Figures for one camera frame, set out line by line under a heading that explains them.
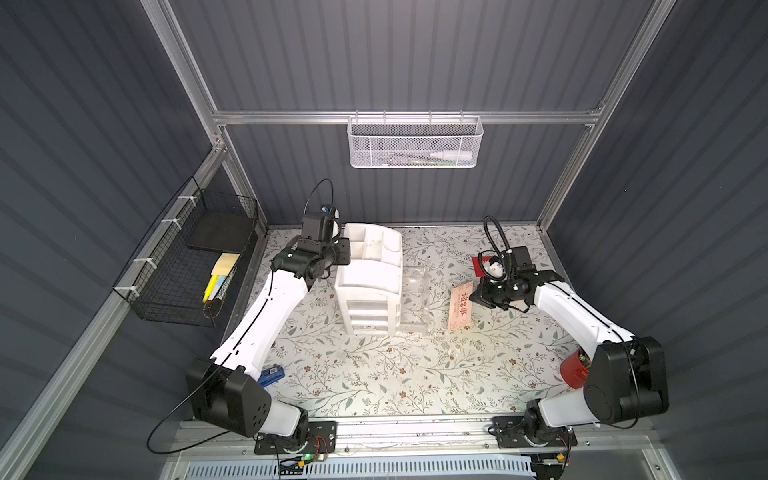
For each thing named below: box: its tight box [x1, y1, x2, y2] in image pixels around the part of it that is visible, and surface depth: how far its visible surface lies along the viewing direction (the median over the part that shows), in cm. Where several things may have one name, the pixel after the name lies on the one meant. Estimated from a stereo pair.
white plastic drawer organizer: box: [335, 223, 403, 336], surface depth 83 cm
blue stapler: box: [258, 364, 286, 387], surface depth 83 cm
